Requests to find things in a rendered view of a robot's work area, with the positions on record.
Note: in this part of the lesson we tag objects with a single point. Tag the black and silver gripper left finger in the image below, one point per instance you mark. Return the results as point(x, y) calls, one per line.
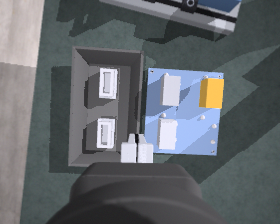
point(128, 150)

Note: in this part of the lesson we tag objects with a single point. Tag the light grey block with pocket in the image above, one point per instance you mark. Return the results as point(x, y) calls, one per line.
point(108, 83)
point(105, 133)

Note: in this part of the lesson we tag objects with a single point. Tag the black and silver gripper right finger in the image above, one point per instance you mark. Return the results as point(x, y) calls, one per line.
point(144, 151)

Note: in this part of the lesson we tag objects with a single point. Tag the yellow rectangular block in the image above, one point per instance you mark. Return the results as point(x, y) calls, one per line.
point(211, 92)

